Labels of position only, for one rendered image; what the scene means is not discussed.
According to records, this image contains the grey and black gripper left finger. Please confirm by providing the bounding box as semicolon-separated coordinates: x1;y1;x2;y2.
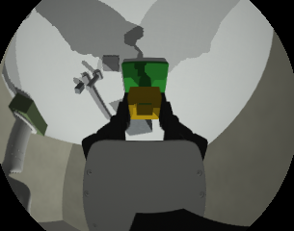
82;92;131;159

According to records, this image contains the yellow square nut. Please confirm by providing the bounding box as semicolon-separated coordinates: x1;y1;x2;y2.
127;87;162;119

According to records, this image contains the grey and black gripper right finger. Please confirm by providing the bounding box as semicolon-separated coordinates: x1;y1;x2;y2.
159;92;208;160

